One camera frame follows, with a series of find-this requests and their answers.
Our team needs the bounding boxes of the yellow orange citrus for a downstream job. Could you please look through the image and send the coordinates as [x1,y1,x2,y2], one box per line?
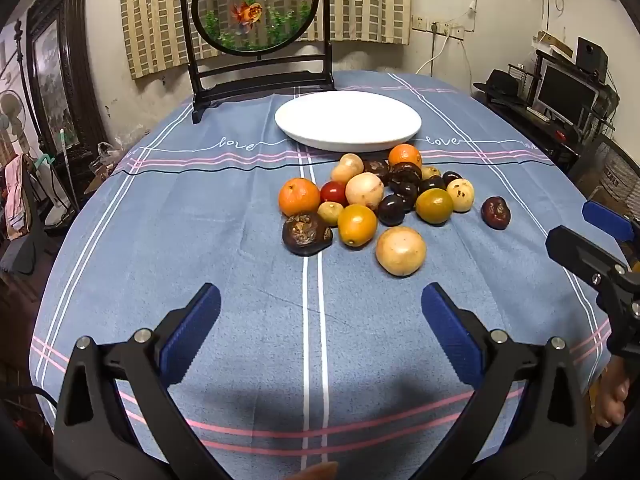
[337,204,378,248]

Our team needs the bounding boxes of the cardboard box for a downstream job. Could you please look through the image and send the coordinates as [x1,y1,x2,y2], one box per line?
[597,152,640,206]

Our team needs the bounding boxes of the red cherry tomato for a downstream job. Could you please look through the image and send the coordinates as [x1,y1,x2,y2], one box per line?
[320,181,348,206]

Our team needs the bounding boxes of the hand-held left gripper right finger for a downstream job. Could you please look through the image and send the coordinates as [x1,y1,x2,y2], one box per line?
[415,282,596,480]

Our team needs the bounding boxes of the round goldfish table screen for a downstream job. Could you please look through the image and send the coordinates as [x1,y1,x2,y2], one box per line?
[177,0,337,125]

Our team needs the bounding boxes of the white power cable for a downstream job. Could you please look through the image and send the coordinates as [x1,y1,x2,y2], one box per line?
[415,5,476,78]

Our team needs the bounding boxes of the black hat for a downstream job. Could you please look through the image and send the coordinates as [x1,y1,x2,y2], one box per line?
[472,69,526,106]

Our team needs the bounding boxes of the small yellowish round fruit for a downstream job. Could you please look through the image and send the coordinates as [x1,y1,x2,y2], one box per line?
[318,201,345,227]

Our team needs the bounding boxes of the computer monitor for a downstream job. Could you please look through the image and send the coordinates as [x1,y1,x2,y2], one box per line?
[535,62,601,126]

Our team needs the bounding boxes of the blue striped tablecloth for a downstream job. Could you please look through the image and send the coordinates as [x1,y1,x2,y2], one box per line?
[29,71,613,480]

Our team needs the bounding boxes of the dark glossy plum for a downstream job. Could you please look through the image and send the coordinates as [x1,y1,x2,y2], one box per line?
[481,196,512,231]

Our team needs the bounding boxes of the dark brown mangosteen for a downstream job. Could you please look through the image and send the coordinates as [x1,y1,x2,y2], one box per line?
[390,162,423,186]

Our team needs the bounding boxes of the black desk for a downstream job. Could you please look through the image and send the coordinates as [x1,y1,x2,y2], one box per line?
[480,95,616,171]

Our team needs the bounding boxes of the white plate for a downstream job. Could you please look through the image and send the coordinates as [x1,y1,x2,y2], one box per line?
[274,91,422,152]

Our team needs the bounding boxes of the greenish yellow citrus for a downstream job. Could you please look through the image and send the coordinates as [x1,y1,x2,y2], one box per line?
[415,188,455,225]

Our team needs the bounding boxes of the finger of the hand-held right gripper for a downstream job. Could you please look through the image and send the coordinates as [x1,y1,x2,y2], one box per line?
[583,200,637,242]
[545,226,630,287]

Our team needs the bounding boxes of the large tan round fruit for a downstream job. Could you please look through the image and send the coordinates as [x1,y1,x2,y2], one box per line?
[375,226,427,277]

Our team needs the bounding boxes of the pink cloth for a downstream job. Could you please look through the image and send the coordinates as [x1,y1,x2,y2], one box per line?
[4,154,33,241]

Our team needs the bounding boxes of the tan oval fruit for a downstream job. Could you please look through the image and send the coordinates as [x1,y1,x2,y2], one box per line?
[331,153,365,184]

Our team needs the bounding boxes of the black speaker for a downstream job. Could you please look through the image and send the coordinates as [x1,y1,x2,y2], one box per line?
[575,36,609,83]

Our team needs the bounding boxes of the person's right hand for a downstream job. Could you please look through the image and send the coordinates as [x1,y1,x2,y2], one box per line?
[591,362,632,428]

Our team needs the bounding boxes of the pale pink round fruit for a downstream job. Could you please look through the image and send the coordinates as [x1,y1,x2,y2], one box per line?
[345,172,385,210]

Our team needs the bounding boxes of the dark brown patchy fruit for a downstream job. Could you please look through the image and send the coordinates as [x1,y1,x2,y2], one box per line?
[363,159,392,186]

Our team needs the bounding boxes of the person's left hand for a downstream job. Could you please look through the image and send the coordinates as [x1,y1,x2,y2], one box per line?
[290,461,340,480]

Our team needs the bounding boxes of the beige checked curtain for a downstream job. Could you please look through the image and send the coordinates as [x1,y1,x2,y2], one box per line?
[119,0,413,80]

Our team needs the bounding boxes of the dark wooden framed cabinet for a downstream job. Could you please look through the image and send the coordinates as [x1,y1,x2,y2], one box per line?
[25,0,108,161]

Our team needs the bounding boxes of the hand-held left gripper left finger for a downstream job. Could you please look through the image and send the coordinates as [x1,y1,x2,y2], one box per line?
[52,283,221,480]

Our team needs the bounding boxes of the orange tangerine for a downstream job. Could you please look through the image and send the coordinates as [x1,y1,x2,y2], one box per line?
[278,178,321,217]
[388,144,423,168]

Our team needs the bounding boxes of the pale spotted fruit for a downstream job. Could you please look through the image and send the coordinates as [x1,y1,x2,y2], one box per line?
[446,178,475,213]

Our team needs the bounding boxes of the wall power outlets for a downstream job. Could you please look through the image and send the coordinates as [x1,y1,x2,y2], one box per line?
[411,15,466,40]

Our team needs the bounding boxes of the wrinkled dark brown passion fruit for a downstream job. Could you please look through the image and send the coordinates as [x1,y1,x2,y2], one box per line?
[282,211,334,257]

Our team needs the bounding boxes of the electric fan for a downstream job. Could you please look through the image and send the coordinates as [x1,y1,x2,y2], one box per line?
[0,89,31,156]

